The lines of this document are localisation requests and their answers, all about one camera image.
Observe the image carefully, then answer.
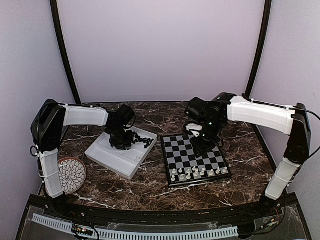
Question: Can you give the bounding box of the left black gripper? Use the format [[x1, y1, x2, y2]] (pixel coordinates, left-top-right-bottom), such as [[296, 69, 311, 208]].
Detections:
[[108, 125, 134, 150]]

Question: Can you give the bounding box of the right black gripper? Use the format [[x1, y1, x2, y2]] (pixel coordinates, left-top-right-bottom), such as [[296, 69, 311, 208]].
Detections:
[[189, 118, 224, 158]]

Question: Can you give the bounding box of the white plastic divided tray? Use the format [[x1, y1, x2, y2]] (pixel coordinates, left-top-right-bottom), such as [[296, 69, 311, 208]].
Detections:
[[85, 127, 157, 180]]

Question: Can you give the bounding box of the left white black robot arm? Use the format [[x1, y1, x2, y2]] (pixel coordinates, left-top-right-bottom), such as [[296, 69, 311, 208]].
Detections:
[[30, 99, 135, 199]]

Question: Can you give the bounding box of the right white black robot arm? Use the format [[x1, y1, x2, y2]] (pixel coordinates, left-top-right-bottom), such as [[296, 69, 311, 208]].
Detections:
[[185, 92, 311, 217]]

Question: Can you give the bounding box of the pile of black chess pieces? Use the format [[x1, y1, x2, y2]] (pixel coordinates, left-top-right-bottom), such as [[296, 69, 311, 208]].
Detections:
[[132, 131, 154, 149]]

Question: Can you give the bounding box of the black white chessboard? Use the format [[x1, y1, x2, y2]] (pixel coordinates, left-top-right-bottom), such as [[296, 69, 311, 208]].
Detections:
[[161, 134, 232, 187]]

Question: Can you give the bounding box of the floral patterned ceramic plate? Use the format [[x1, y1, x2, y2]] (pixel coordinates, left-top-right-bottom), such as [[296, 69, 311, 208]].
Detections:
[[58, 157, 87, 195]]

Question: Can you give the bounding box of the white slotted cable duct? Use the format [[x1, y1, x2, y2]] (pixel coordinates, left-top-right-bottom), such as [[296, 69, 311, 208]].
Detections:
[[31, 213, 239, 240]]

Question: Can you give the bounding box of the black front rail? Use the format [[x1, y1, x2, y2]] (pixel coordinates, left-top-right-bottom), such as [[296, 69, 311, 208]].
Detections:
[[24, 193, 298, 227]]

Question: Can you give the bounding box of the right black frame post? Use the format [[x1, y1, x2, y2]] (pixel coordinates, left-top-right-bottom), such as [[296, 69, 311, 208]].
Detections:
[[244, 0, 272, 97]]

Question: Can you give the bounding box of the black frame post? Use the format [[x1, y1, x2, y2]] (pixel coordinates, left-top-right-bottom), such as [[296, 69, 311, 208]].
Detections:
[[244, 0, 272, 97], [49, 0, 82, 105]]

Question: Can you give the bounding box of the left black frame post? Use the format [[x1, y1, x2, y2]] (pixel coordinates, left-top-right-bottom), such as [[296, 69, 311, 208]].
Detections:
[[49, 0, 82, 105]]

